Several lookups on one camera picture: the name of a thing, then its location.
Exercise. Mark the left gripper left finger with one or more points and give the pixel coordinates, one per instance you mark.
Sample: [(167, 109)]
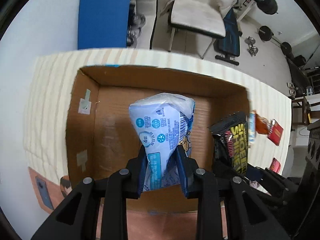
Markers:
[(137, 170)]

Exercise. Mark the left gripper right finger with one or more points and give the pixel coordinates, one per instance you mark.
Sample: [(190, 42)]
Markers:
[(186, 168)]

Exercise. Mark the black shoe shine wipes pack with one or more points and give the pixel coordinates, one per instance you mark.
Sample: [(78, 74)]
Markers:
[(230, 137)]

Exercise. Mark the light blue tissue pack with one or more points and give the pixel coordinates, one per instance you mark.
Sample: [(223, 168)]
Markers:
[(162, 122)]

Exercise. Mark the red noodle pack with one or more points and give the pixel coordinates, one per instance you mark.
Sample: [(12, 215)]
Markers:
[(275, 165)]

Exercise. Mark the brown cardboard box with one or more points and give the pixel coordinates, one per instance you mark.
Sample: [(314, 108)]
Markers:
[(100, 138)]

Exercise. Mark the orange snack bag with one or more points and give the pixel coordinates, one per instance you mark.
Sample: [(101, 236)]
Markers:
[(262, 125)]

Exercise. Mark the red flat packet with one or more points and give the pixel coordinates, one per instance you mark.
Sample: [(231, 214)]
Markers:
[(275, 132)]

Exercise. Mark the striped cream tablecloth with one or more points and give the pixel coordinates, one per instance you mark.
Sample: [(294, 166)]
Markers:
[(50, 95)]

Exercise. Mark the dark blue weight bench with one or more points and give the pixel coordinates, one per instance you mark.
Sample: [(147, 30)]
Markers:
[(229, 46)]

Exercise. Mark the chrome dumbbell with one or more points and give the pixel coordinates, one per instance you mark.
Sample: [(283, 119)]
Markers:
[(252, 49)]

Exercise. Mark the white padded chair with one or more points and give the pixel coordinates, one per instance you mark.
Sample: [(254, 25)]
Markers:
[(198, 16)]

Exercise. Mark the chrome dumbbells by mat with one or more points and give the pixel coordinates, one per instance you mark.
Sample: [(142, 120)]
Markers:
[(135, 29)]

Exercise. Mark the black barbell on floor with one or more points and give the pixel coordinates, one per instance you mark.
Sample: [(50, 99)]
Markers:
[(266, 34)]

